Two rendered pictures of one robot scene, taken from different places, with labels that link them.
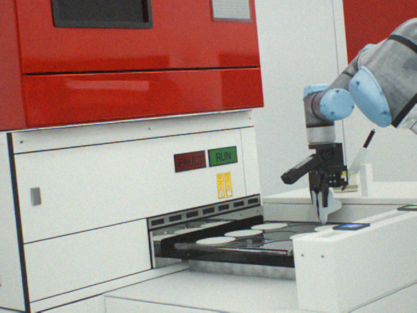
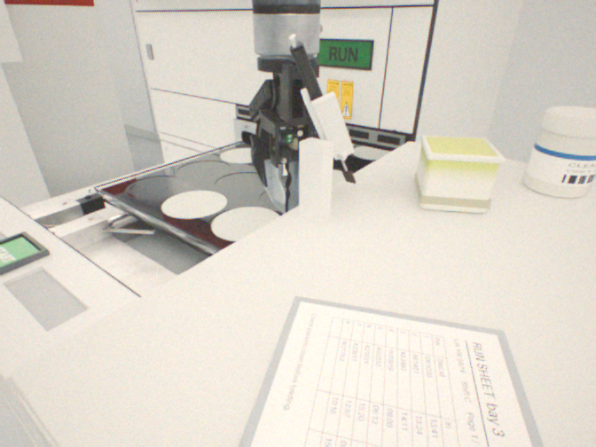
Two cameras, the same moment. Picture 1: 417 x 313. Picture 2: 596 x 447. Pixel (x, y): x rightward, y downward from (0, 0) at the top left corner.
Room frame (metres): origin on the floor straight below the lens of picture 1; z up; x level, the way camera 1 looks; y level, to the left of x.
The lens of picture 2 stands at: (2.06, -0.76, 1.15)
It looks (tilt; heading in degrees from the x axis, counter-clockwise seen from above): 29 degrees down; 84
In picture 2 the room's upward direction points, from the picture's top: straight up
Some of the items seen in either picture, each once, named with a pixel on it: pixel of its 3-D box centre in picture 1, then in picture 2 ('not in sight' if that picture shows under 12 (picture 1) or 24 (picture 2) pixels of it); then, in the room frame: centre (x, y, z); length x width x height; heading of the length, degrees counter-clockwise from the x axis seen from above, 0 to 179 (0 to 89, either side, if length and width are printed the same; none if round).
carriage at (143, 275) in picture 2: not in sight; (109, 272); (1.85, -0.36, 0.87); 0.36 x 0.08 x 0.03; 137
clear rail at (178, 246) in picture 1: (229, 249); (180, 163); (1.89, -0.03, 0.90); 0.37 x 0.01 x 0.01; 47
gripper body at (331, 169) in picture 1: (326, 166); (290, 112); (2.10, -0.31, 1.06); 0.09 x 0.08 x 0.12; 107
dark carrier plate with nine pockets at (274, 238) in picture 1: (275, 235); (243, 184); (2.02, -0.15, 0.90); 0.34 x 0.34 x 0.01; 47
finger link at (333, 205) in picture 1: (331, 206); (279, 191); (2.08, -0.31, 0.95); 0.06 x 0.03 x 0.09; 107
